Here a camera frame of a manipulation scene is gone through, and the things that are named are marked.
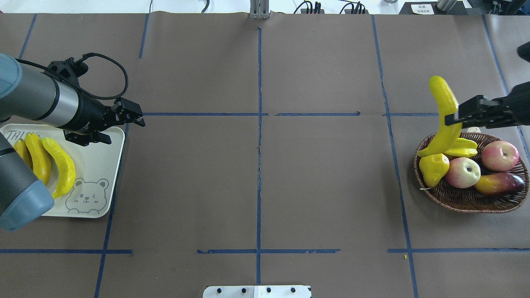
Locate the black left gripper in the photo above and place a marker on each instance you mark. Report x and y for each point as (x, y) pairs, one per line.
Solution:
(89, 114)

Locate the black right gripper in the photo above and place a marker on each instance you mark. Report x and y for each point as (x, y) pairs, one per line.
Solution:
(518, 106)

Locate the yellow banana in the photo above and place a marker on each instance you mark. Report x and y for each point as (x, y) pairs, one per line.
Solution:
(23, 151)
(447, 104)
(41, 159)

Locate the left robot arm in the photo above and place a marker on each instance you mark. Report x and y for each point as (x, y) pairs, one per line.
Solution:
(30, 97)

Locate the woven wicker basket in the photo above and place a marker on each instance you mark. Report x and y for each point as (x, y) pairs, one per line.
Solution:
(469, 200)

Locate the yellow starfruit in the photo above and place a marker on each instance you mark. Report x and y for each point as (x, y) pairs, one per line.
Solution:
(462, 148)

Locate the white bear tray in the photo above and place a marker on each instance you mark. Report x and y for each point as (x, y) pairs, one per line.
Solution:
(96, 166)

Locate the pink red apple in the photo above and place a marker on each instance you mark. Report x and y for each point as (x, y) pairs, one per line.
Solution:
(500, 156)

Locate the green red apple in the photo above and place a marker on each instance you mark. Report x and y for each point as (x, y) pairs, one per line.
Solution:
(463, 173)

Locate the yellow pear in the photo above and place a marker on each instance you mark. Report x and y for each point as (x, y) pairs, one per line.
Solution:
(433, 168)

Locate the purple red mango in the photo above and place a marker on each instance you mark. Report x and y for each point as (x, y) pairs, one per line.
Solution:
(501, 183)

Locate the aluminium frame post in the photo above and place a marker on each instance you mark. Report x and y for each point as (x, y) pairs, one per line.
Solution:
(259, 9)

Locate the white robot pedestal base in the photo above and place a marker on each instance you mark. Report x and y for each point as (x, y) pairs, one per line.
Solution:
(258, 291)

